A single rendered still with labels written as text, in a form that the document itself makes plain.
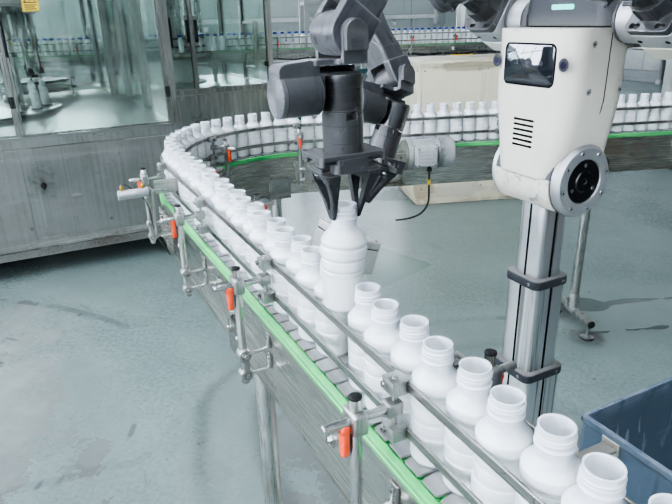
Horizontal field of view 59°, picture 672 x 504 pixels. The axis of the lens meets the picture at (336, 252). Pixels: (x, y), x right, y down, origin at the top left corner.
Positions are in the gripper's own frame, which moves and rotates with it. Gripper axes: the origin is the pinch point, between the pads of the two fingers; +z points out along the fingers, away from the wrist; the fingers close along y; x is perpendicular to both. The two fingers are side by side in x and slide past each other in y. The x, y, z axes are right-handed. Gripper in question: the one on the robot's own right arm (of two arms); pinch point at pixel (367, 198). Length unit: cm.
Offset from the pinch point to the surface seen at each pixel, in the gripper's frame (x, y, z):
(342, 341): -12.7, 24.8, 21.0
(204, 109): 108, -491, 10
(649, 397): 32, 51, 15
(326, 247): -22.8, 28.2, 5.0
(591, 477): -20, 75, 10
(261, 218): -18.5, -6.3, 9.5
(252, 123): 23, -134, -3
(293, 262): -18.1, 10.9, 12.7
